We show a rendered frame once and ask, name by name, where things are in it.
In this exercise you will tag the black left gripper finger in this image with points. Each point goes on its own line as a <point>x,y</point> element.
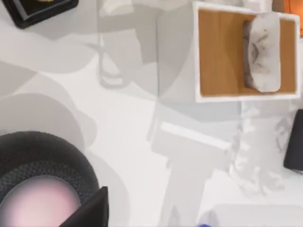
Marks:
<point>94,210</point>

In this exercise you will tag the black round mesh speaker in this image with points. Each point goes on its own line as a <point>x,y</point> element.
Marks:
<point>40,170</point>

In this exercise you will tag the blue object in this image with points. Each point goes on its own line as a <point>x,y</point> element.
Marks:
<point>205,225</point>

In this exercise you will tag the white wooden open box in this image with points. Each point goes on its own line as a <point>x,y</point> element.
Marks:
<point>220,54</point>

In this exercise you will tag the black framed tray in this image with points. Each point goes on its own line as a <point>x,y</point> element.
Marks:
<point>35,10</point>

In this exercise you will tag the black flat device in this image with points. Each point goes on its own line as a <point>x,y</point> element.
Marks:
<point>294,144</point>

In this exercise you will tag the white marbled computer mouse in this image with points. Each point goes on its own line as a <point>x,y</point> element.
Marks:
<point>264,52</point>

